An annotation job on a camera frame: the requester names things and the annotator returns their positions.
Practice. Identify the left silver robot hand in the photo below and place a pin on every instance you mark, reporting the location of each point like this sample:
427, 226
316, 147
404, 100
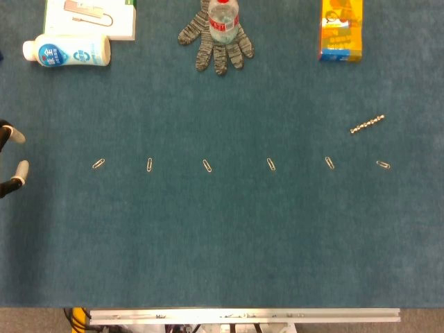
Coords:
17, 136

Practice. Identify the silver paperclip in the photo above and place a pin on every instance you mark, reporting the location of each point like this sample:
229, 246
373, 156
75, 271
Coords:
207, 166
149, 164
383, 164
98, 163
329, 162
271, 163

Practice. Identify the metal magnetic rod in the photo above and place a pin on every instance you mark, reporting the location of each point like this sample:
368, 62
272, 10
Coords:
367, 125

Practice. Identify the white blue label bottle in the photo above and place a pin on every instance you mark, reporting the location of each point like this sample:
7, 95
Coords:
69, 52

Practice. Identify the white adapter product box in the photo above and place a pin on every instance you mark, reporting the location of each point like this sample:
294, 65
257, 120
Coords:
121, 21

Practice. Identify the grey knit work glove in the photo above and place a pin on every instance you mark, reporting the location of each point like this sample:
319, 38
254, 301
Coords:
222, 59

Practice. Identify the blue felt table mat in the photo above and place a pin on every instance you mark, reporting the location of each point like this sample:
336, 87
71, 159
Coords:
222, 243

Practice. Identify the clear red cap bottle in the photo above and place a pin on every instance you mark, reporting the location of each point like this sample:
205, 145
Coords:
223, 24

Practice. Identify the yellow orange carton box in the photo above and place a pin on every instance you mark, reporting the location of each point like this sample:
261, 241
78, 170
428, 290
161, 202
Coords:
340, 34

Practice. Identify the aluminium profile rail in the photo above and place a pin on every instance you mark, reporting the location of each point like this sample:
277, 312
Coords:
243, 316

